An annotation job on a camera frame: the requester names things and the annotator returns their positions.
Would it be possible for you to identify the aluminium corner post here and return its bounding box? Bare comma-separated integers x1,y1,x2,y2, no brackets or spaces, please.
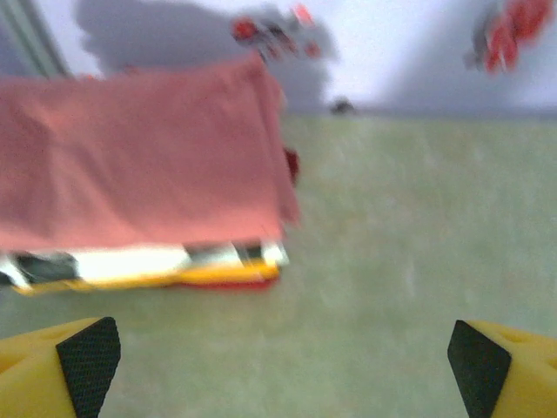
0,0,70,79

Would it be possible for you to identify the pink t-shirt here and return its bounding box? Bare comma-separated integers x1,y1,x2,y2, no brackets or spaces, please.
0,54,301,253

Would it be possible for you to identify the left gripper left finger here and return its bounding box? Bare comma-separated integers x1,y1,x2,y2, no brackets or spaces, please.
0,316,122,418

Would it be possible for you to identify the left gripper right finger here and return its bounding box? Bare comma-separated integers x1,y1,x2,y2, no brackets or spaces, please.
446,320,557,418

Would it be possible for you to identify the stack of folded clothes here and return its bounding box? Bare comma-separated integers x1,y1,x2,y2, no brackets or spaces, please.
173,147,302,292

